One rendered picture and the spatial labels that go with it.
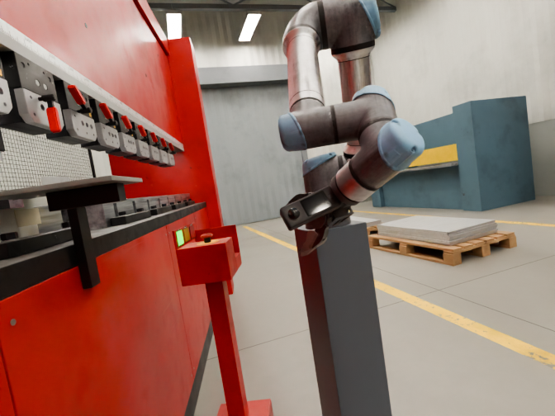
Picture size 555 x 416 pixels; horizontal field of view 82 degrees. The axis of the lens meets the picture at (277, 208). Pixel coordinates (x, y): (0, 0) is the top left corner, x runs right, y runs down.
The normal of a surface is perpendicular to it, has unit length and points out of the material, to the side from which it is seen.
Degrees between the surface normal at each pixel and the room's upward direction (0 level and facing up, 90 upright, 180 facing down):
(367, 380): 90
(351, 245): 90
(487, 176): 90
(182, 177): 90
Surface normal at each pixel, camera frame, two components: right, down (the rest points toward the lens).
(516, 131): 0.29, 0.03
